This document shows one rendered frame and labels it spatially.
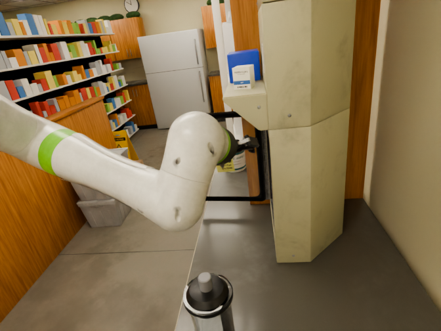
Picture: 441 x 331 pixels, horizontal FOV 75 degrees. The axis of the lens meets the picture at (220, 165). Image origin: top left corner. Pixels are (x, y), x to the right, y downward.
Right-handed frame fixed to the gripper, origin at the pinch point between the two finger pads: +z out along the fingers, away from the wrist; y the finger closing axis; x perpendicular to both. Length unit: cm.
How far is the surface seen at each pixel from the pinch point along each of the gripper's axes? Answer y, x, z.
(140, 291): 127, 56, 103
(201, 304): 11.1, 30.8, -31.6
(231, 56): -8.1, -29.0, 0.0
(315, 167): -19.8, 12.0, 0.7
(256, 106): -10.9, -7.7, -12.3
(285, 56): -22.0, -15.1, -16.1
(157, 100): 208, -223, 423
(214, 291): 8.7, 29.7, -29.0
